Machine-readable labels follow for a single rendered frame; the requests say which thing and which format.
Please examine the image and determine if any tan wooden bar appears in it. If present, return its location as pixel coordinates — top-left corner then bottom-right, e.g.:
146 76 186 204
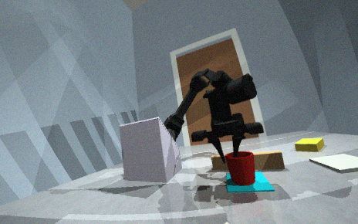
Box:
211 151 285 171

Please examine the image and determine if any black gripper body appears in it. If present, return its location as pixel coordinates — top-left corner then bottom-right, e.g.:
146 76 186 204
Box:
191 107 264 142

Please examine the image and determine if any yellow rectangular block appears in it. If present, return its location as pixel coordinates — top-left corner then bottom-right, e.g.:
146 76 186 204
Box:
295 138 325 152

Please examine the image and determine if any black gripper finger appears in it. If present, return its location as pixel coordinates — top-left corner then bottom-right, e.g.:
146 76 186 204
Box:
232 136 245 158
208 137 225 163

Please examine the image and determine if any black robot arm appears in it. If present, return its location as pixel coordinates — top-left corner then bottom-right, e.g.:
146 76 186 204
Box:
164 68 257 142

